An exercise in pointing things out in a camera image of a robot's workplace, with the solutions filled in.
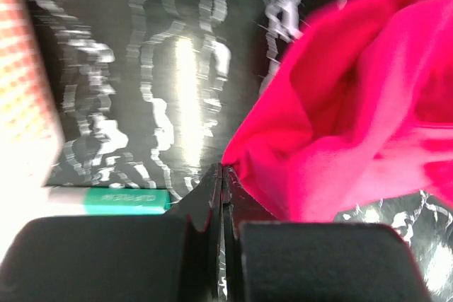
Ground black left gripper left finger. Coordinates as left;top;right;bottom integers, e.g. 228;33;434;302
167;163;223;301

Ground black marbled table mat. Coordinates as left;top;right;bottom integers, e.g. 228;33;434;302
17;0;453;302

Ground green paper folder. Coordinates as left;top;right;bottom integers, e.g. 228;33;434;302
47;187;171;216

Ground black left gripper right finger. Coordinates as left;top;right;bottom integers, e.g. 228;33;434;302
222;166;273;301

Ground crimson red t shirt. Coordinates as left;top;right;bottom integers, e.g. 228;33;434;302
222;0;452;222

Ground white plastic basket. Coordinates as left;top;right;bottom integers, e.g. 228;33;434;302
0;0;64;190

